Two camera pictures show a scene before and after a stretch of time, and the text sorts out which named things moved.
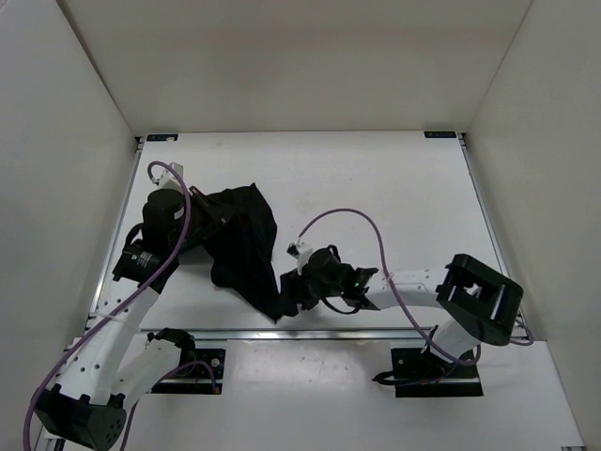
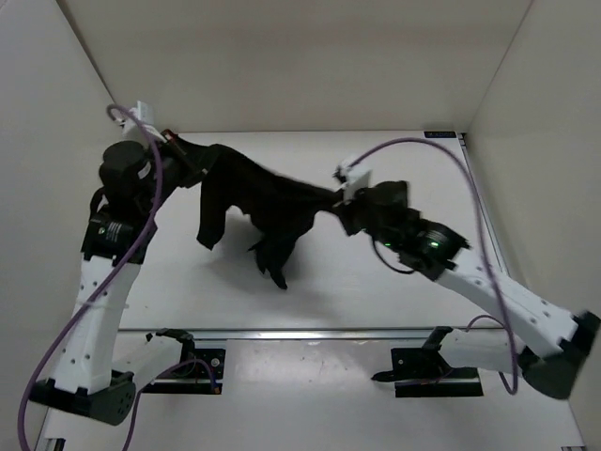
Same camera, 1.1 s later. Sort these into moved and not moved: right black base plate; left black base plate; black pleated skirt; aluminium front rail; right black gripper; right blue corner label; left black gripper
Moved: right black gripper; black pleated skirt; left black gripper
Not moved: left black base plate; right blue corner label; aluminium front rail; right black base plate
